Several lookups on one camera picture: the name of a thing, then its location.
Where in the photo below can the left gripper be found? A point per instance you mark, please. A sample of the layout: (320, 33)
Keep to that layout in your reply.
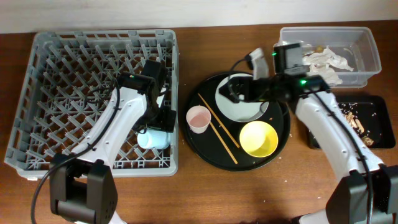
(165, 120)

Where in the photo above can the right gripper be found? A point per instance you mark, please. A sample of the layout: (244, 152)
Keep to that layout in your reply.
(250, 94)

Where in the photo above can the blue cup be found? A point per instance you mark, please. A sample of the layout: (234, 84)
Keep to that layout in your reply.
(153, 139)

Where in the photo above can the yellow bowl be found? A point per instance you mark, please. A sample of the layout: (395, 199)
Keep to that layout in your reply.
(258, 139)

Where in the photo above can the white napkin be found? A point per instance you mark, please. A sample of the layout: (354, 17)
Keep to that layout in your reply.
(325, 63)

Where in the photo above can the gold foil wrapper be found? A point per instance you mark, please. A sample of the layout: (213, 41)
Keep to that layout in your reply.
(319, 49)

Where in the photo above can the food scraps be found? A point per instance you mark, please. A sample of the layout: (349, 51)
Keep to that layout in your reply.
(351, 113)

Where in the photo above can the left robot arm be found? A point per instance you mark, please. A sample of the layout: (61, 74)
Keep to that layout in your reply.
(82, 187)

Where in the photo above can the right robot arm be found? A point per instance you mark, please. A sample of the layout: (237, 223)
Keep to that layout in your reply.
(367, 188)

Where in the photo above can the grey dishwasher rack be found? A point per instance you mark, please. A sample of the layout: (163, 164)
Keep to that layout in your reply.
(64, 90)

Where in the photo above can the grey round plate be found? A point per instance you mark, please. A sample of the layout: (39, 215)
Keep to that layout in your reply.
(239, 112)

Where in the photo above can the round black tray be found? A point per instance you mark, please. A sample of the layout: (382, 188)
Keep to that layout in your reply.
(207, 146)

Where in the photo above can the upper wooden chopstick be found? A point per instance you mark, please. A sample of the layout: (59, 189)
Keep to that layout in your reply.
(219, 121)

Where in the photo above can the wooden chopstick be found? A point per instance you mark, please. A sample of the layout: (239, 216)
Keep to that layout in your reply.
(223, 143)
(219, 121)

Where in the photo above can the pink cup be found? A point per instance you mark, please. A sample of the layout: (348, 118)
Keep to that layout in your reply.
(198, 118)

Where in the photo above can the lower wooden chopstick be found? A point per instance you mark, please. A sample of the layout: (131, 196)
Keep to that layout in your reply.
(223, 143)

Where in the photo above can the clear plastic bin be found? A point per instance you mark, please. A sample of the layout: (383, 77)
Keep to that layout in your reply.
(356, 44)

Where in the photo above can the black rectangular tray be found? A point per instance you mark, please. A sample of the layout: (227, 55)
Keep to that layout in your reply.
(374, 116)

